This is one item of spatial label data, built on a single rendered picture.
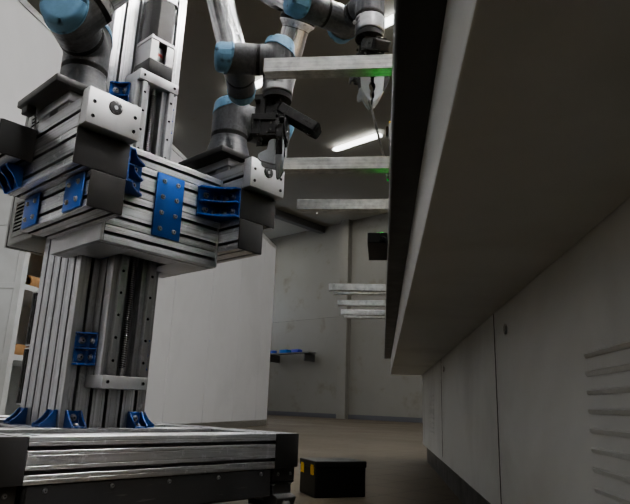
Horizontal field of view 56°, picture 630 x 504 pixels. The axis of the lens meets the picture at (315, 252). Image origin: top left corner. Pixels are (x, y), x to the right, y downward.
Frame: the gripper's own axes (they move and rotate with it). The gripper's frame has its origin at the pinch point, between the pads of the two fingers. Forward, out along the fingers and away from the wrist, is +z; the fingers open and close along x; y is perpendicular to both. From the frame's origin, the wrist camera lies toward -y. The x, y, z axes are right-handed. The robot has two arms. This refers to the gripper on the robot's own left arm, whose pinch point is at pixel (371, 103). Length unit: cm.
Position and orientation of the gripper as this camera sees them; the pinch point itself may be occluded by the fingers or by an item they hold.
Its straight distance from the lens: 146.5
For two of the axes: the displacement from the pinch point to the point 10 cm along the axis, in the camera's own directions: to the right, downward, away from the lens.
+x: -9.7, -0.9, -2.2
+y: -2.4, 2.3, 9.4
